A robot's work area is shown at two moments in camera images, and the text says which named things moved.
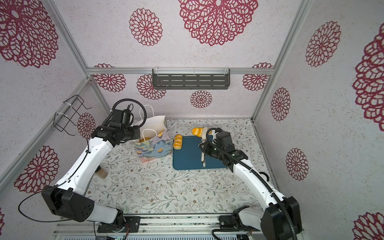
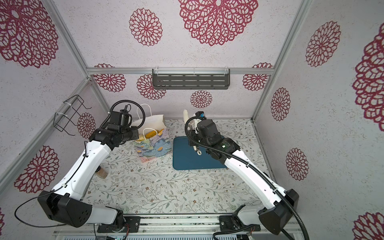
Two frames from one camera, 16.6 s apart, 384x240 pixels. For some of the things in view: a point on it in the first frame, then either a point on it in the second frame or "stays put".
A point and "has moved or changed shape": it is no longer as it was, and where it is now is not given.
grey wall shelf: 189,79 stays put
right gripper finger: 204,133 -> 185,116
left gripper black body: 131,134 stays put
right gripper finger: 203,158 -> 196,149
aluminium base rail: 153,226 stays put
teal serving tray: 189,156 stays put
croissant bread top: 197,131 has moved or changed shape
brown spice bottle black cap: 101,172 stays put
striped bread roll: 177,141 -> 141,137
